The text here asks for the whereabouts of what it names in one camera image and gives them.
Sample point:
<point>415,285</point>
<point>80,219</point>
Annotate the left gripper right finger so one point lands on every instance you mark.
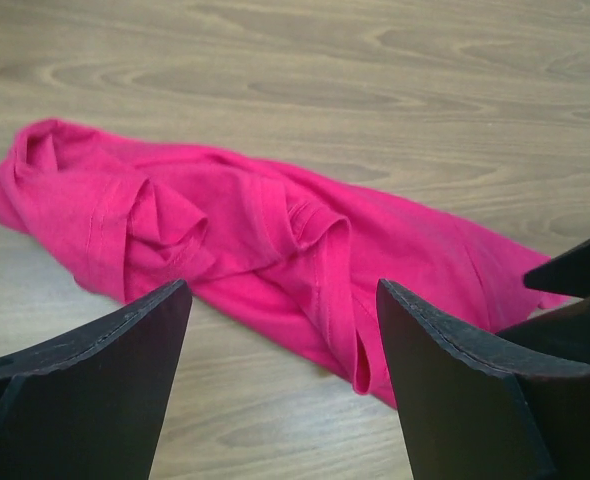
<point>477,405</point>

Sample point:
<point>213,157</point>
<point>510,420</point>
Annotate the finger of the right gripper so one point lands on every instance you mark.
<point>567,274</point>

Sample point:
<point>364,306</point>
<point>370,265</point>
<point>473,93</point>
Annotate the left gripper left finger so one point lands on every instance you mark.
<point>90,403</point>

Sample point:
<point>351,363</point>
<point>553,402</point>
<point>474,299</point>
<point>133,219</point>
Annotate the pink t-shirt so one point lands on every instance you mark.
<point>289,253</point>

